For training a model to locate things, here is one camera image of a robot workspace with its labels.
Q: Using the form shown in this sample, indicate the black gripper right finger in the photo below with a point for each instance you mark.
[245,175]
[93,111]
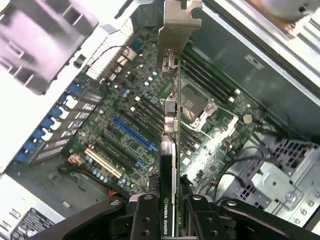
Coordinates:
[207,220]

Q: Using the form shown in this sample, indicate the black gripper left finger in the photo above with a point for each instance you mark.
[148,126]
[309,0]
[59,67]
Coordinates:
[145,220]

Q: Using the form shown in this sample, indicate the white PCI slot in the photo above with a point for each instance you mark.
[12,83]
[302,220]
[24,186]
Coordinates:
[103,162]

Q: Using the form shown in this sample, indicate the silver perforated disk bay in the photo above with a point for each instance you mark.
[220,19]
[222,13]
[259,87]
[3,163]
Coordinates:
[272,180]

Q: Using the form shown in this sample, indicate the blue expansion slot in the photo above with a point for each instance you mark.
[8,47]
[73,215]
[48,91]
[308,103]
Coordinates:
[135,135]

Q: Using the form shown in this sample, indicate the metal socket cover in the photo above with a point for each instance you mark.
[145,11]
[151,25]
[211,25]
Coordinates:
[208,111]

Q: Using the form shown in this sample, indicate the round coin battery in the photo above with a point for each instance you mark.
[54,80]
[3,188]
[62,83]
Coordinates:
[248,118]

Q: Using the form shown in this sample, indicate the grey power supply unit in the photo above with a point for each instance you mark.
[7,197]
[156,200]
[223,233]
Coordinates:
[32,222]

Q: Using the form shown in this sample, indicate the CPU socket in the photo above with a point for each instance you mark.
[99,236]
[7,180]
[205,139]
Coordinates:
[192,102]

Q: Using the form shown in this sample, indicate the green motherboard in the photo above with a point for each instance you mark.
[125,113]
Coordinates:
[140,82]

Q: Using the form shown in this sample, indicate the dark grey open PC case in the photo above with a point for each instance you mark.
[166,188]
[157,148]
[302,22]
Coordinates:
[250,82]

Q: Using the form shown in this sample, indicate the grey plastic parts rack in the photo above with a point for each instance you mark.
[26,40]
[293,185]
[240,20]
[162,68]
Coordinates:
[37,37]

